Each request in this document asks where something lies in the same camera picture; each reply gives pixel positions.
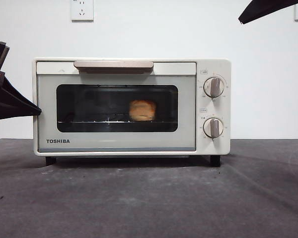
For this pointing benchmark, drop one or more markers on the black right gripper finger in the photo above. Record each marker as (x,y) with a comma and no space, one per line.
(270,10)

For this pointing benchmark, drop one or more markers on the white Toshiba toaster oven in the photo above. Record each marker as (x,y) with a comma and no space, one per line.
(213,67)

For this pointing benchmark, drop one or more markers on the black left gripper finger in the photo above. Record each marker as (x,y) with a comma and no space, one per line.
(10,104)

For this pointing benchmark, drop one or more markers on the golden brown bread loaf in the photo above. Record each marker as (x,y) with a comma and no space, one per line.
(142,111)

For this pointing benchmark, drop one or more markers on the round white oven knob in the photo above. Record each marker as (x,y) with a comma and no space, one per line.
(213,87)
(213,128)

